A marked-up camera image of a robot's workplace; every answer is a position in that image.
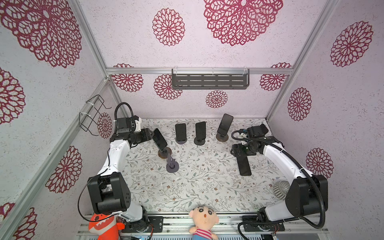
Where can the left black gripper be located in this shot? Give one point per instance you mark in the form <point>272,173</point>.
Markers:
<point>145,134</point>

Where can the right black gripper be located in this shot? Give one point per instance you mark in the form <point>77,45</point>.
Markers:
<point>239,148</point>

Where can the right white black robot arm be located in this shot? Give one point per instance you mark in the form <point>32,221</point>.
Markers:
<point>308,193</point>

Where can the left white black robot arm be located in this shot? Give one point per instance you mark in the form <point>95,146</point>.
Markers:
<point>108,191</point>

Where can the wooden round stand right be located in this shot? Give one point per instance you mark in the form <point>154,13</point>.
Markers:
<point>222,138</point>

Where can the wooden round stand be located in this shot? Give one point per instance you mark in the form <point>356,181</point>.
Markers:
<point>164,153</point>
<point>222,138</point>

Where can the wooden round stand left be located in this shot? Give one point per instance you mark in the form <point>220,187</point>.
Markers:
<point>164,153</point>

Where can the black phone tall wooden stand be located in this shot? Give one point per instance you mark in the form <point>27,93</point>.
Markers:
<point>225,124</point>

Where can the grey round phone stand front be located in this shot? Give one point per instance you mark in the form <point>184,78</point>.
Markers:
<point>172,165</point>

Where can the striped grey cup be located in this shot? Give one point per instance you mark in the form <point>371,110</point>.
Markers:
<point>281,189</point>

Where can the boy doll plush toy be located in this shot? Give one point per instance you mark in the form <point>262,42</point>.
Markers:
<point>204,219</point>

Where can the red shark plush toy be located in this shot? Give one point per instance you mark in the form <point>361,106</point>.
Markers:
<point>106,227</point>

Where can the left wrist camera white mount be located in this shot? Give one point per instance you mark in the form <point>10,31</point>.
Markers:
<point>137,121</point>

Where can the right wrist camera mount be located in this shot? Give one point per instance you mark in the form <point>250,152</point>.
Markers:
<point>243,134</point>

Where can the black wire wall rack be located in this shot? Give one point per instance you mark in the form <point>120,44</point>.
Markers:
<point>89,116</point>

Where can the grey wall shelf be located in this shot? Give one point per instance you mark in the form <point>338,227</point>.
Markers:
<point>210,81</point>

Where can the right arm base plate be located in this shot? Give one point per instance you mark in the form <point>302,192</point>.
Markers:
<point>258,227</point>

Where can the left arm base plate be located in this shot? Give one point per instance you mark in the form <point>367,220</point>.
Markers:
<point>154,224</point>

